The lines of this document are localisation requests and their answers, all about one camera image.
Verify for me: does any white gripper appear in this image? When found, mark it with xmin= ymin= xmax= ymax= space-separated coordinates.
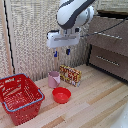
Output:
xmin=46 ymin=29 xmax=81 ymax=59

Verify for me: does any red plastic bowl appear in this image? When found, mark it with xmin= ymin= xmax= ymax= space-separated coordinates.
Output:
xmin=51 ymin=86 xmax=72 ymax=105

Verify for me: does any red plastic shopping basket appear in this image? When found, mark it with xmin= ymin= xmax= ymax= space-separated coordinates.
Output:
xmin=0 ymin=73 xmax=46 ymax=127

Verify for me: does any red yellow cardboard box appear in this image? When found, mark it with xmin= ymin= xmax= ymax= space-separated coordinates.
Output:
xmin=59 ymin=64 xmax=83 ymax=88

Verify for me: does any pink plastic cup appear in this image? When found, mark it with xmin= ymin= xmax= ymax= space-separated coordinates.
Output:
xmin=47 ymin=70 xmax=61 ymax=89

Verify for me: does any brown drawer cabinet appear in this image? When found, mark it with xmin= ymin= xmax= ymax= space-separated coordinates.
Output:
xmin=86 ymin=9 xmax=128 ymax=83

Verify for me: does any silver drawer handle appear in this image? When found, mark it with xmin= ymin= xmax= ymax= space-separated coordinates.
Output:
xmin=93 ymin=31 xmax=123 ymax=41
xmin=96 ymin=55 xmax=120 ymax=67

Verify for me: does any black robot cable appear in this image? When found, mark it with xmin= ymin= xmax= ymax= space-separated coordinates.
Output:
xmin=80 ymin=18 xmax=128 ymax=38

